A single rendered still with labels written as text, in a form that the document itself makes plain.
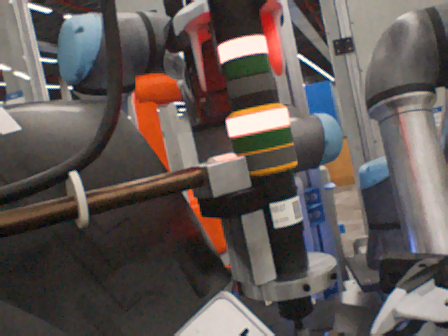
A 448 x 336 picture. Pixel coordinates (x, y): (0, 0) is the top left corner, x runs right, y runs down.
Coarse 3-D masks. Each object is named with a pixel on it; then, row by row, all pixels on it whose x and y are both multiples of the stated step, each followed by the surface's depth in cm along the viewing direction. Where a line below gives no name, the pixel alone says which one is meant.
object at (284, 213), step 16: (272, 176) 33; (288, 176) 34; (272, 192) 34; (288, 192) 34; (272, 208) 34; (288, 208) 34; (272, 224) 34; (288, 224) 34; (272, 240) 34; (288, 240) 34; (304, 240) 35; (272, 256) 34; (288, 256) 34; (304, 256) 35; (288, 272) 34; (288, 304) 35; (304, 304) 35
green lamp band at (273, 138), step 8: (280, 128) 33; (288, 128) 34; (248, 136) 33; (256, 136) 33; (264, 136) 33; (272, 136) 33; (280, 136) 33; (288, 136) 34; (232, 144) 35; (240, 144) 34; (248, 144) 33; (256, 144) 33; (264, 144) 33; (272, 144) 33; (280, 144) 33; (240, 152) 34
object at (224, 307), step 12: (216, 300) 32; (228, 300) 32; (204, 312) 32; (216, 312) 32; (228, 312) 32; (240, 312) 32; (192, 324) 31; (204, 324) 31; (216, 324) 31; (228, 324) 31; (240, 324) 32; (252, 324) 32
